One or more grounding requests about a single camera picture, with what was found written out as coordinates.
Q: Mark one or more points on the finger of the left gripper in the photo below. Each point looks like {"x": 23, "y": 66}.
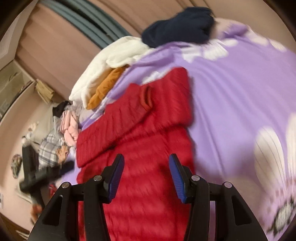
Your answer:
{"x": 37, "y": 179}

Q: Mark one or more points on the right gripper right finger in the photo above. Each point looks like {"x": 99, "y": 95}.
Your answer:
{"x": 234, "y": 220}

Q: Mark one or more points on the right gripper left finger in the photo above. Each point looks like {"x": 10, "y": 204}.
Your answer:
{"x": 59, "y": 219}

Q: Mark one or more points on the red puffer jacket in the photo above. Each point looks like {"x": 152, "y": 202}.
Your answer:
{"x": 146, "y": 125}

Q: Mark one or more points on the folded red puffer item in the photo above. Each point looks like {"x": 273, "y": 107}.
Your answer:
{"x": 52, "y": 190}

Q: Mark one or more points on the plaid grey garment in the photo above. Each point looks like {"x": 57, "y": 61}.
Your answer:
{"x": 47, "y": 151}

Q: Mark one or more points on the small tan garment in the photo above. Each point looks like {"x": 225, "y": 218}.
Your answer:
{"x": 62, "y": 153}

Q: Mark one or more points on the pink garment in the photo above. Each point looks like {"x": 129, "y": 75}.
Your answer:
{"x": 70, "y": 127}

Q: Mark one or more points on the black garment on pillow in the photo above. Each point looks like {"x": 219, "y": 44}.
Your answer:
{"x": 59, "y": 109}

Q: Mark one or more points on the tan hanging tassel cloth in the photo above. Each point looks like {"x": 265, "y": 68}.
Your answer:
{"x": 44, "y": 91}

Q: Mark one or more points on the orange folded garment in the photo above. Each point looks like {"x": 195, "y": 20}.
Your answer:
{"x": 109, "y": 79}

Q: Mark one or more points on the purple floral bed sheet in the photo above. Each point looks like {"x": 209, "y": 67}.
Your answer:
{"x": 243, "y": 109}

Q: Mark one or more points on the white fleece garment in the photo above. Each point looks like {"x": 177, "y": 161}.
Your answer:
{"x": 124, "y": 51}

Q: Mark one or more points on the teal curtain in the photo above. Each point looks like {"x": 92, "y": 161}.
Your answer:
{"x": 98, "y": 26}

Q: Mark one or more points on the navy folded garment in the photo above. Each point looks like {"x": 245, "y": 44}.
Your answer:
{"x": 192, "y": 25}

